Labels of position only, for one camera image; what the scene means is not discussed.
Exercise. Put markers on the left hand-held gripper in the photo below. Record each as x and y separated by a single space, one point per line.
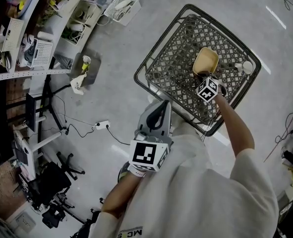
145 154

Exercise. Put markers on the grey metal trash bin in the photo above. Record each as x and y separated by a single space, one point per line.
94 68

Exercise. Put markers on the white low storage bin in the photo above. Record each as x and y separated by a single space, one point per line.
76 32

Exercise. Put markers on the white perforated basket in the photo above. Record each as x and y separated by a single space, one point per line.
43 53

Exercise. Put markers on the person's cream shirt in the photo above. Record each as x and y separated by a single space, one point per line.
186 195

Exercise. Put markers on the white desk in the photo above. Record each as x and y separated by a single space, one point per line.
29 155

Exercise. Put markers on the person's left shoe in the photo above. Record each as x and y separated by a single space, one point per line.
123 172

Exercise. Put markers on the grey ribbed mat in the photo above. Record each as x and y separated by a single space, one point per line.
64 61

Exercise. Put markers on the black desk frame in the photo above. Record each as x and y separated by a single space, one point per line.
50 103

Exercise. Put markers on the white wristband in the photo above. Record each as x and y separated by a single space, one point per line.
137 172

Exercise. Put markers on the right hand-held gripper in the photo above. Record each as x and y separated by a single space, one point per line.
207 89

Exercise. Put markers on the beige square bowl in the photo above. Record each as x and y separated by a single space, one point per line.
205 59

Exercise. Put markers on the white shelving unit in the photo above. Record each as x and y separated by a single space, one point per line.
19 74

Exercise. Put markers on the black office chair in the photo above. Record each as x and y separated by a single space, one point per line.
52 180

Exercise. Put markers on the yellow white bottle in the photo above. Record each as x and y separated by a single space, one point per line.
86 63

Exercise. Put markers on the white open storage bin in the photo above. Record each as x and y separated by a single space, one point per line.
86 11

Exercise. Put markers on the red thin rod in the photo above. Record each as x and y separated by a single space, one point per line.
275 147

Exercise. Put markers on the person's left forearm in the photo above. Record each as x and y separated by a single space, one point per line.
121 195

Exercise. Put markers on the white paper bag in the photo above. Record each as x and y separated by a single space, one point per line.
78 84

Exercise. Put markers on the black metal lattice table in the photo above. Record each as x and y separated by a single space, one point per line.
176 58

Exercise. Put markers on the person's right forearm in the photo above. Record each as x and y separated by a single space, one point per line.
235 123

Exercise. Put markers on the white power strip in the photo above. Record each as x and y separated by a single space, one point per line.
102 125

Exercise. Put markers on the white cup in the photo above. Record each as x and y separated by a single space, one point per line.
246 66

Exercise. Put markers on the black monitor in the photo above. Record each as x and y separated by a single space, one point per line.
31 113

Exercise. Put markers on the white slotted storage bin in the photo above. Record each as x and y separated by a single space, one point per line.
12 36

